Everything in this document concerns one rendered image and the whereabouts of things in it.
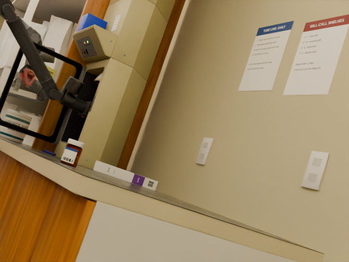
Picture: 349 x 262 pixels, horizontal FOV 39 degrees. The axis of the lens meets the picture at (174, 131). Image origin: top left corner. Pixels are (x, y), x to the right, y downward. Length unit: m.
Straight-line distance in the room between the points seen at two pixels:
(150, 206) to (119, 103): 1.11
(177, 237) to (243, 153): 0.77
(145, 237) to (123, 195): 0.11
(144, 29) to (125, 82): 0.25
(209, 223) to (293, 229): 0.44
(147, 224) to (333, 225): 0.57
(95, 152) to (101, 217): 1.09
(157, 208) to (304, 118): 0.73
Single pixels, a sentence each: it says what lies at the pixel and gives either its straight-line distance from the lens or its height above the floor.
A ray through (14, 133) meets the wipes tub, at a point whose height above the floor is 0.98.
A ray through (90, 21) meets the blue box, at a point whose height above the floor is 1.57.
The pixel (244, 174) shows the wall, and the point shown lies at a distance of 1.75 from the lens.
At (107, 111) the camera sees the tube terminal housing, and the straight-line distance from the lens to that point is 2.09.
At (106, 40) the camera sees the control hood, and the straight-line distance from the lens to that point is 2.11.
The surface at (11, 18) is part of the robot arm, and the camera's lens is 2.08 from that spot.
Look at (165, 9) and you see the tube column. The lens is 2.34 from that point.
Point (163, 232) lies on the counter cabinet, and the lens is 1.07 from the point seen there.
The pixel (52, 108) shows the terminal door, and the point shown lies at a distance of 2.33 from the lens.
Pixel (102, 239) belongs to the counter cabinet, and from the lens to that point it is 1.02.
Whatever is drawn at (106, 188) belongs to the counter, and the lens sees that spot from 1.00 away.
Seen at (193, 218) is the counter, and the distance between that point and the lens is 1.10.
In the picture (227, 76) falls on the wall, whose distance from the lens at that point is 2.08.
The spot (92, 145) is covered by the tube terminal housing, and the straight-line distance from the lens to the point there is 2.08.
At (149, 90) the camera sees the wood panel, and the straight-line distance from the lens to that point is 2.58.
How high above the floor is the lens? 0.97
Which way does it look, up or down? 7 degrees up
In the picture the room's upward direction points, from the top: 19 degrees clockwise
